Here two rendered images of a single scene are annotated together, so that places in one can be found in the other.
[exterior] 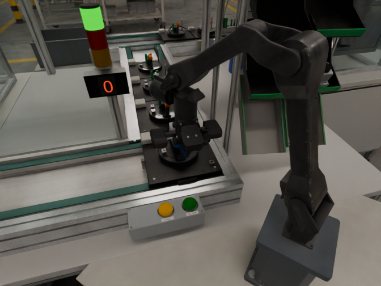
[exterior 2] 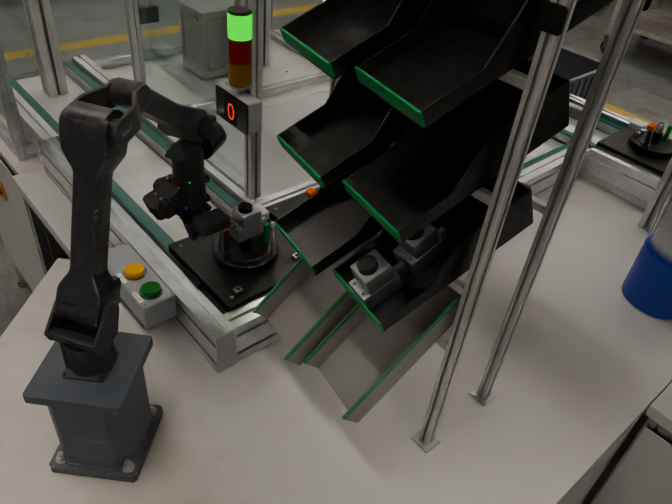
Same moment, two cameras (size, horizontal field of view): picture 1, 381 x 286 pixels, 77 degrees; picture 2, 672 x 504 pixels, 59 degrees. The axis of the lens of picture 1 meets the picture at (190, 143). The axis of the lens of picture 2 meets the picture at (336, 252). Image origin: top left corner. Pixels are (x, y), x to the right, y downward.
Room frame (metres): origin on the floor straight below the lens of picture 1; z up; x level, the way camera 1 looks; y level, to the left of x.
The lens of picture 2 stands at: (0.29, -0.92, 1.80)
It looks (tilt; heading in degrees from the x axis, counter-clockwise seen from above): 39 degrees down; 60
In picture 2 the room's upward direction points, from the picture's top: 7 degrees clockwise
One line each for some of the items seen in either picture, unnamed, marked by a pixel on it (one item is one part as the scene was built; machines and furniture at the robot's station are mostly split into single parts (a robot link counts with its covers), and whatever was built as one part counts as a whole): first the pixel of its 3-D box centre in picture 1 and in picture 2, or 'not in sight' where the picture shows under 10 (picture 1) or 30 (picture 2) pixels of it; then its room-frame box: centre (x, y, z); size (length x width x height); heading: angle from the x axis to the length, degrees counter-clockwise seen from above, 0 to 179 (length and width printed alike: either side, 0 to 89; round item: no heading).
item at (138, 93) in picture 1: (156, 79); not in sight; (1.11, 0.17, 1.01); 0.24 x 0.24 x 0.13; 15
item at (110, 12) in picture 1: (101, 11); not in sight; (5.71, 1.89, 0.36); 0.60 x 0.40 x 0.15; 106
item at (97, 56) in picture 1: (101, 55); (240, 72); (0.69, 0.26, 1.28); 0.05 x 0.05 x 0.05
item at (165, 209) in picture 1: (165, 209); (134, 272); (0.39, 0.07, 0.96); 0.04 x 0.04 x 0.02
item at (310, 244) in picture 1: (304, 221); (88, 351); (0.28, -0.24, 1.09); 0.07 x 0.07 x 0.06; 59
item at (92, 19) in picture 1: (92, 17); (239, 25); (0.69, 0.26, 1.38); 0.05 x 0.05 x 0.05
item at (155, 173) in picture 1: (178, 154); (245, 256); (0.62, 0.04, 0.96); 0.24 x 0.24 x 0.02; 15
